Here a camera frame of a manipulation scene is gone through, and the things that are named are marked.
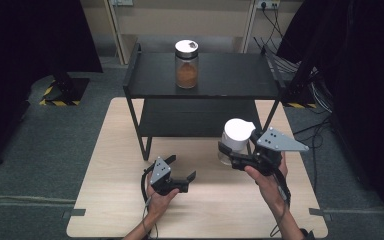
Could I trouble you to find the left hand-held gripper cable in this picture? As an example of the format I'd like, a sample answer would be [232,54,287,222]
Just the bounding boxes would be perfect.
[140,168,159,240]

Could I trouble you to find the bundle of cables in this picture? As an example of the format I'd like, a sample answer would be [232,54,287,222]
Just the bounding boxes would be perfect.
[273,49,334,115]

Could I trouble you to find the black stand base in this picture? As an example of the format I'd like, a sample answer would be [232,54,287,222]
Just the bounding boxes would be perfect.
[50,71,91,103]
[280,43,318,106]

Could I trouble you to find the black curtain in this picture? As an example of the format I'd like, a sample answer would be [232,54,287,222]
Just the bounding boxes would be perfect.
[0,0,104,173]
[275,0,384,231]

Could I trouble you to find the yellow black floor tape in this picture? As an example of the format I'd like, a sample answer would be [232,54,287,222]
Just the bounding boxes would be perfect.
[39,84,82,107]
[285,101,318,110]

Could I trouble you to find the beige cabinet with white frame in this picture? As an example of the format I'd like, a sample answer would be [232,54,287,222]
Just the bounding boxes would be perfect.
[79,0,304,66]

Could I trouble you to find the black metal shelf rack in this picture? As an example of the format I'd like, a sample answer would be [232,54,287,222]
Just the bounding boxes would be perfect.
[123,42,286,162]

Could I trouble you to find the glass jar with metal lid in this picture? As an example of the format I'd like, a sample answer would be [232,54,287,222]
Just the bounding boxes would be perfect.
[174,39,200,90]

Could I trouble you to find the person's left hand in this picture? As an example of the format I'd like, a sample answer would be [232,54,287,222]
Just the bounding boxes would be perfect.
[145,185,182,218]

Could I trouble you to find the grey floor tape piece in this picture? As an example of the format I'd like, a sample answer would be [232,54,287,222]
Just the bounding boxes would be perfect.
[308,207,333,222]
[62,208,87,220]

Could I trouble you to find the person's right hand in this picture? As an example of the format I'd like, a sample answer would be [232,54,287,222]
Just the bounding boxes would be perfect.
[244,153,290,210]

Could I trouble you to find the black floor cable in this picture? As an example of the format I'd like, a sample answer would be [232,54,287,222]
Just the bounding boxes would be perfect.
[292,114,336,196]

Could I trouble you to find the glass jar with white lid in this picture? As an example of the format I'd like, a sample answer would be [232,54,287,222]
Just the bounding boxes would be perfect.
[217,117,257,167]

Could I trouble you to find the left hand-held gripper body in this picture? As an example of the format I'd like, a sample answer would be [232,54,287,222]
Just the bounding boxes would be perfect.
[144,155,190,197]

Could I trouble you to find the black plugged wall cables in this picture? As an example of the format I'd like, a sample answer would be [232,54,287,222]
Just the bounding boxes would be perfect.
[260,4,285,39]

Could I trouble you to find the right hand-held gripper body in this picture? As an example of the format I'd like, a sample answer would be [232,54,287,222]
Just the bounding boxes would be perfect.
[230,126,310,177]

